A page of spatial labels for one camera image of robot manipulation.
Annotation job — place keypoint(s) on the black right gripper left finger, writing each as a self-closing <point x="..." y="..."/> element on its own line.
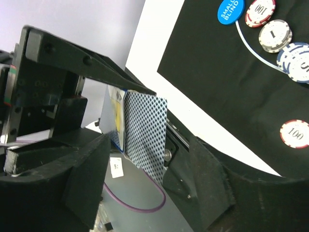
<point x="61" y="196"/>

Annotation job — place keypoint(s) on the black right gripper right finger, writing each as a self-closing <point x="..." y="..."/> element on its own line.
<point x="217" y="193"/>

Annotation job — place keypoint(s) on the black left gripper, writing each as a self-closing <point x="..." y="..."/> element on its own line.
<point x="41" y="90"/>

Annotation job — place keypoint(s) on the blue playing card box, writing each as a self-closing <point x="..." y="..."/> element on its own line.
<point x="112" y="119"/>

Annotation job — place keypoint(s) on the red 100 chip stack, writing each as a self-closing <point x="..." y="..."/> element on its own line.
<point x="295" y="133"/>

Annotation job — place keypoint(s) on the blue backed card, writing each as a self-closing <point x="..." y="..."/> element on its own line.
<point x="145" y="132"/>

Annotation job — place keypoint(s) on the blue chips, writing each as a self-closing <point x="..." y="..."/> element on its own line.
<point x="293" y="60"/>

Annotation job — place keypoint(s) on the grey chips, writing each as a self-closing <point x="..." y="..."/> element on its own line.
<point x="275" y="35"/>

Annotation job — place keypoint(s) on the blue small blind button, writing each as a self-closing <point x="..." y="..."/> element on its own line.
<point x="230" y="11"/>

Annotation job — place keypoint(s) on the red chips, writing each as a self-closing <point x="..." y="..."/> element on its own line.
<point x="259" y="12"/>

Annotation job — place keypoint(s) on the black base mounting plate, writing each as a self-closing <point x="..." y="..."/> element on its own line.
<point x="177" y="142"/>

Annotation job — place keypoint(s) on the black poker table mat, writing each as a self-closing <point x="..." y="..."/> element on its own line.
<point x="226" y="72"/>

